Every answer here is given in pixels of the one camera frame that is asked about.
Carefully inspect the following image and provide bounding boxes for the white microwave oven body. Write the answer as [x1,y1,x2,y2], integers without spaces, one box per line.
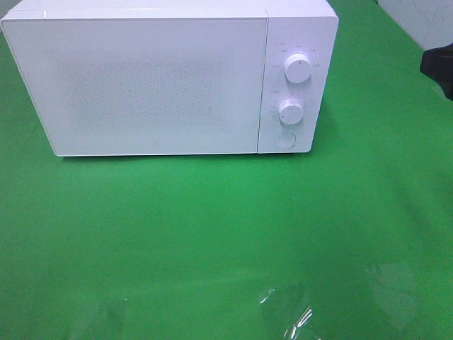
[1,1,339,154]

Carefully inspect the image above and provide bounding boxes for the clear tape patch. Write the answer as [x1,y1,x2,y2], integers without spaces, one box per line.
[365,262,418,330]
[256,280,319,339]

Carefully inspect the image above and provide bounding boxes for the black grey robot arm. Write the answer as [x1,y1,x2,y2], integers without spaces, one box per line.
[420,44,453,100]

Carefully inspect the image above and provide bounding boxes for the clear tape patch near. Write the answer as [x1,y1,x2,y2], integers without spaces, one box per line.
[256,280,319,339]

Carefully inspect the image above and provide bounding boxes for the white microwave knob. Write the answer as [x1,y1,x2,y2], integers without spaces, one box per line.
[278,99,305,125]
[284,52,313,84]

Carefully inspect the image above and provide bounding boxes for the clear tape patch right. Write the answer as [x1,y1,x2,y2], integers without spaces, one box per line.
[365,262,418,330]

